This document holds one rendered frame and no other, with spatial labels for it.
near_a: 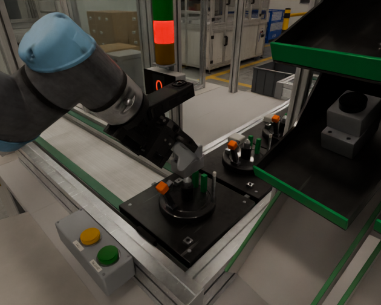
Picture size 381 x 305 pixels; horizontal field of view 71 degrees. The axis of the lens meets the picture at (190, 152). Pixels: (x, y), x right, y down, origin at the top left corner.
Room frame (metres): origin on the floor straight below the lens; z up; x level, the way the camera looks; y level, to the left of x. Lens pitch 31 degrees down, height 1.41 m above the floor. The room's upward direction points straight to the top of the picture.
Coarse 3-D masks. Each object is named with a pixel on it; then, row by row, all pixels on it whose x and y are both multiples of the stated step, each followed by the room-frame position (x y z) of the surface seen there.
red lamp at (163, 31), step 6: (156, 24) 0.70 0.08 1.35; (162, 24) 0.69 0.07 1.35; (168, 24) 0.69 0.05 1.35; (156, 30) 0.70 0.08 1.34; (162, 30) 0.69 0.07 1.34; (168, 30) 0.69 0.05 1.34; (156, 36) 0.70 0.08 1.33; (162, 36) 0.69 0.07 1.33; (168, 36) 0.69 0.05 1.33; (156, 42) 0.70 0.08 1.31; (162, 42) 0.69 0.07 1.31; (168, 42) 0.69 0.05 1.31
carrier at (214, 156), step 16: (224, 144) 0.80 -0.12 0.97; (240, 144) 0.80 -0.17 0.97; (256, 144) 0.71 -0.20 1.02; (208, 160) 0.70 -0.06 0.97; (224, 160) 0.67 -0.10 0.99; (240, 160) 0.66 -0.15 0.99; (256, 160) 0.66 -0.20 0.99; (208, 176) 0.63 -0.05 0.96; (224, 176) 0.61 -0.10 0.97; (240, 176) 0.61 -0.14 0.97; (240, 192) 0.55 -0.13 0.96; (256, 192) 0.54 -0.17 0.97
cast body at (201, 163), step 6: (198, 144) 0.51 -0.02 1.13; (174, 162) 0.48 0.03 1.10; (192, 162) 0.48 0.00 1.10; (198, 162) 0.49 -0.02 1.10; (174, 168) 0.48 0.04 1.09; (186, 168) 0.46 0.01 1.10; (192, 168) 0.48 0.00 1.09; (198, 168) 0.49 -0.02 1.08; (180, 174) 0.47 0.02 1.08; (186, 174) 0.46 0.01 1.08
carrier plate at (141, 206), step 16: (176, 176) 0.61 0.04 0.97; (144, 192) 0.54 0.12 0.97; (224, 192) 0.54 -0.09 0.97; (128, 208) 0.48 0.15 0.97; (144, 208) 0.48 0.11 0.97; (224, 208) 0.48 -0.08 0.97; (240, 208) 0.48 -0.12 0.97; (144, 224) 0.43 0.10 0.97; (160, 224) 0.43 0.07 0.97; (176, 224) 0.43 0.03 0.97; (192, 224) 0.43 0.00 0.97; (208, 224) 0.43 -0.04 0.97; (224, 224) 0.43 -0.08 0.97; (160, 240) 0.39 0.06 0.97; (176, 240) 0.38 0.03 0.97; (208, 240) 0.38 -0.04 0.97; (176, 256) 0.36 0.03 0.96; (192, 256) 0.35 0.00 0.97
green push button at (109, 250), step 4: (104, 248) 0.36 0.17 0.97; (108, 248) 0.36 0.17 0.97; (112, 248) 0.36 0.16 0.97; (116, 248) 0.36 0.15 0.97; (100, 252) 0.35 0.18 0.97; (104, 252) 0.35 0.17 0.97; (108, 252) 0.35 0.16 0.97; (112, 252) 0.35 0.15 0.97; (116, 252) 0.35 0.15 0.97; (100, 256) 0.34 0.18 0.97; (104, 256) 0.34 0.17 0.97; (108, 256) 0.34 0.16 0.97; (112, 256) 0.34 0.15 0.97; (116, 256) 0.35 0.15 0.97; (100, 260) 0.34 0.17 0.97; (104, 260) 0.33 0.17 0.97; (108, 260) 0.34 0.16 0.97; (112, 260) 0.34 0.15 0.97
